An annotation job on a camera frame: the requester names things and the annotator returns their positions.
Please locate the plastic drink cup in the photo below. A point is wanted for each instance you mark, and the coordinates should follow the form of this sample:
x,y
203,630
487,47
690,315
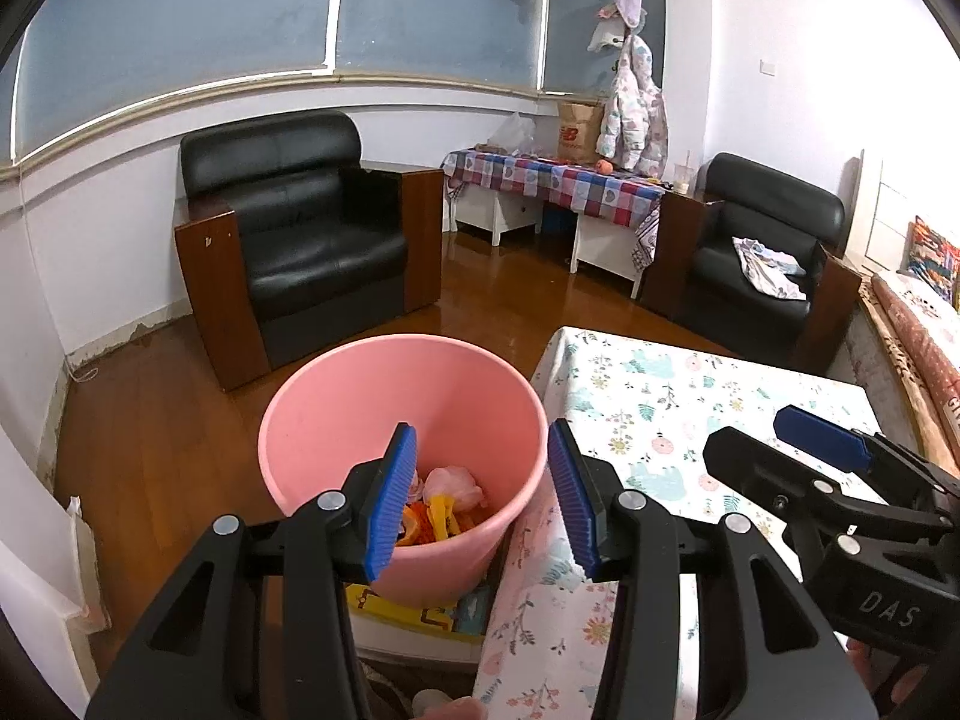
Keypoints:
x,y
682,181

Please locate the clear bag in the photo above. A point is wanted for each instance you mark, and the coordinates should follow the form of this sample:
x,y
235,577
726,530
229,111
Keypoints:
x,y
514,135

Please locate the person's right hand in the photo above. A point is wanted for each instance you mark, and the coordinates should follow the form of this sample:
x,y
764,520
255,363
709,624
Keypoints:
x,y
862,667

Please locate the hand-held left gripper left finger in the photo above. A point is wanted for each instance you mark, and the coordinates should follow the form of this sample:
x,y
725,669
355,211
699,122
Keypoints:
x,y
390,495

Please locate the white wall socket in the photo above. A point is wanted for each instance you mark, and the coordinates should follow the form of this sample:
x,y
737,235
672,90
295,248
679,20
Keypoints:
x,y
767,66

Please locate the patterned hanging jacket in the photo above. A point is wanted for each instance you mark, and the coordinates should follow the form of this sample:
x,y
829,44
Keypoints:
x,y
634,112

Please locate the checkered cloth side table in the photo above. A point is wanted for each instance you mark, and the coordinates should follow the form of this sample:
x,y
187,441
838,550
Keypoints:
x,y
540,176

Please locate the white cap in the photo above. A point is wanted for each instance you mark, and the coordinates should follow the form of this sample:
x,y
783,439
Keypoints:
x,y
604,37

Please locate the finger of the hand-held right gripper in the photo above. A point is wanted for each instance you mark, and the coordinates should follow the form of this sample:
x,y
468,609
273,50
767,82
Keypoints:
x,y
750,465
817,435

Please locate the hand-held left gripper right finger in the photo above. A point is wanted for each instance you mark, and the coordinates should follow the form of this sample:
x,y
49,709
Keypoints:
x,y
570,495

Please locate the pink plastic bin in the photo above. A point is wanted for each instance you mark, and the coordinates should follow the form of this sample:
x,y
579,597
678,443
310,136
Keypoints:
x,y
337,405

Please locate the brown paper bag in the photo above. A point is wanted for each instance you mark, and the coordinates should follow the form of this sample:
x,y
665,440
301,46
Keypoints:
x,y
577,131

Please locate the floral covered table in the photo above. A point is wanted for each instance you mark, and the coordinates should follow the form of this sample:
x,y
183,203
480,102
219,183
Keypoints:
x,y
660,382

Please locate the black leather armchair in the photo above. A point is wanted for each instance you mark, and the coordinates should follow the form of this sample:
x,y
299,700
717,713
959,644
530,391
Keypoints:
x,y
765,199
300,255

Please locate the white pink packet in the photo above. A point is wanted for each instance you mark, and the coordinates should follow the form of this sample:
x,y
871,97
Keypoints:
x,y
457,487

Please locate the white cabinet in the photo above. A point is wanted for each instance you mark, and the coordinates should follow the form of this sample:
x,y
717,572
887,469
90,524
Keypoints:
x,y
495,214
600,240

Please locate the yellow printed box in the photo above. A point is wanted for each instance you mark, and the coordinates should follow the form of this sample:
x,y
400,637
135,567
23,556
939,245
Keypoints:
x,y
405,615

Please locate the white bed headboard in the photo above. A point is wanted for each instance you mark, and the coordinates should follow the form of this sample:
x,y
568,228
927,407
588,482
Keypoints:
x,y
892,217

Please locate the pale crumpled clothes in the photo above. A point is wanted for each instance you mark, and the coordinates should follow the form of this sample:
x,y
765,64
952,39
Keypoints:
x,y
765,266

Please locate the window with blue blind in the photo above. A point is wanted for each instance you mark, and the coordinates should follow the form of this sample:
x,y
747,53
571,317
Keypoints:
x,y
187,22

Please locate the blue storage box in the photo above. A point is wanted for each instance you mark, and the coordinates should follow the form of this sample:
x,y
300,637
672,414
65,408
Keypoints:
x,y
556,221

